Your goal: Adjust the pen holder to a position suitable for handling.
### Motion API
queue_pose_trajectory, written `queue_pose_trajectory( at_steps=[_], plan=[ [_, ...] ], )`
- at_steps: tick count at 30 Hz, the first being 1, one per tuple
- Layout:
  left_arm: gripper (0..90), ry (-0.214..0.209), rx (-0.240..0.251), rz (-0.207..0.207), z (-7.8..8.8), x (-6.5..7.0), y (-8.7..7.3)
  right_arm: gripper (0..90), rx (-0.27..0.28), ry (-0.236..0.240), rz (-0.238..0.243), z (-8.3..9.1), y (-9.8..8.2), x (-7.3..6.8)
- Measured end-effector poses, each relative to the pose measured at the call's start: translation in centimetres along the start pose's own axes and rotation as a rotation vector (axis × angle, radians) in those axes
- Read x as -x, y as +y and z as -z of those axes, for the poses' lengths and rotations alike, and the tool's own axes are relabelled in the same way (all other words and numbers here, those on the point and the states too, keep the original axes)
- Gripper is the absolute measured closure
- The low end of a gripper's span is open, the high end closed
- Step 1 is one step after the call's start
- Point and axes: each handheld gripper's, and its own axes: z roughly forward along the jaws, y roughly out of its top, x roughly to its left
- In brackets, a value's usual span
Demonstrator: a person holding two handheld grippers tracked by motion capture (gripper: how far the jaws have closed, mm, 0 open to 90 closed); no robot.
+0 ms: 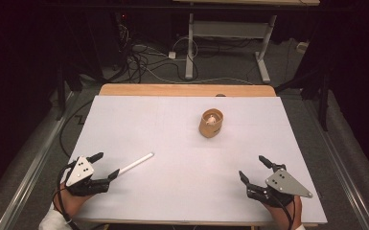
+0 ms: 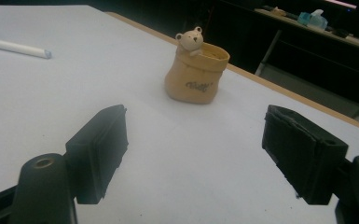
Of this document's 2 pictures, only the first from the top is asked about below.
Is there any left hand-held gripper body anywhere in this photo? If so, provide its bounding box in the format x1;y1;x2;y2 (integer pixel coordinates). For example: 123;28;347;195
64;155;111;197

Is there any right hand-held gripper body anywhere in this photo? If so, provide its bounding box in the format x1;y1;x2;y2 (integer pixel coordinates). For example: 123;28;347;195
245;163;313;208

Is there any white straw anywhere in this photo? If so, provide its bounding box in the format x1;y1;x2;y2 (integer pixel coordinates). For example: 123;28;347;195
118;151;155;176

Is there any person's right hand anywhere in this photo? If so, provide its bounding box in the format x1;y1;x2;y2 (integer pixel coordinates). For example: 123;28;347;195
262;195;303;230

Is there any person's left hand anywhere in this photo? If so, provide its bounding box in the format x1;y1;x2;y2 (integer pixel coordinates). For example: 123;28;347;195
53;181;92;220

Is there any white table cover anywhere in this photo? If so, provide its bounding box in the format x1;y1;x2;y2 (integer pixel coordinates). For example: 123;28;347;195
68;95;329;225

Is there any black metal stand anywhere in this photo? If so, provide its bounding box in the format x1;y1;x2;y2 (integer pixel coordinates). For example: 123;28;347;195
273;60;331;132

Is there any wooden table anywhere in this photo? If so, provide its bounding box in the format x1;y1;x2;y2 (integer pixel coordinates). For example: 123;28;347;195
72;83;321;230

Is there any white floor box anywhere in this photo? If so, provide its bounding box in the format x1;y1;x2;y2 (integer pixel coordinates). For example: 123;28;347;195
295;41;310;54

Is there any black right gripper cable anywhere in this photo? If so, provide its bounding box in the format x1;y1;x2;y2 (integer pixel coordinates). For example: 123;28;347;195
276;193;296;230

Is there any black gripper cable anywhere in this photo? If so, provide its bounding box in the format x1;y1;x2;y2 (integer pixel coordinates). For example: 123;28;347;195
56;160;81;230
276;193;296;230

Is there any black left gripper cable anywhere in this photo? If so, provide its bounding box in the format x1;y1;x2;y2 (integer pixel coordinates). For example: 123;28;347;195
56;160;81;230

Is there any thin black floor cable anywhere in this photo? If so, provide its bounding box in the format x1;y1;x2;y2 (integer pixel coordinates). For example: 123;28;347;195
58;100;94;158

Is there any aluminium rail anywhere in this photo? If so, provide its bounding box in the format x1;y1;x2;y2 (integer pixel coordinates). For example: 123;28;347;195
0;90;81;230
302;95;369;230

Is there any white floor cable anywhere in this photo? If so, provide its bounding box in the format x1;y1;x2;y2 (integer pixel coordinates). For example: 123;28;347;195
130;36;257;86

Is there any bundle of black floor cables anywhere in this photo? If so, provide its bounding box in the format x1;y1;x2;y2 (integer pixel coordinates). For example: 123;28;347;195
116;18;200;84

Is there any white metal desk frame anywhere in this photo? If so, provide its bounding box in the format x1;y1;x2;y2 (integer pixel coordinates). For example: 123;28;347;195
172;0;321;85

